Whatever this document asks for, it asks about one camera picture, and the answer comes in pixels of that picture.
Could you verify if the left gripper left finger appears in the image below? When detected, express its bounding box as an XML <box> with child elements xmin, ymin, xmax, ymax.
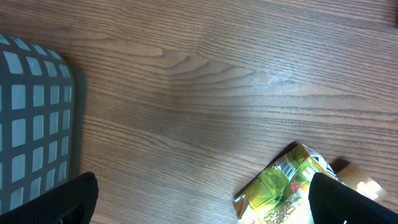
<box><xmin>1</xmin><ymin>172</ymin><xmax>99</xmax><ymax>224</ymax></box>

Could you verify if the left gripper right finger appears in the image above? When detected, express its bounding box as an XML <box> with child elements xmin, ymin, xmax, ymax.
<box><xmin>308</xmin><ymin>172</ymin><xmax>397</xmax><ymax>224</ymax></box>

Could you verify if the white tube with gold cap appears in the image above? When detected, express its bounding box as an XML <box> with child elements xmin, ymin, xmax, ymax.
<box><xmin>336</xmin><ymin>162</ymin><xmax>388</xmax><ymax>202</ymax></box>

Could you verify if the grey plastic shopping basket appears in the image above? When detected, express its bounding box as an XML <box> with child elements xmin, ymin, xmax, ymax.
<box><xmin>1</xmin><ymin>34</ymin><xmax>75</xmax><ymax>213</ymax></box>

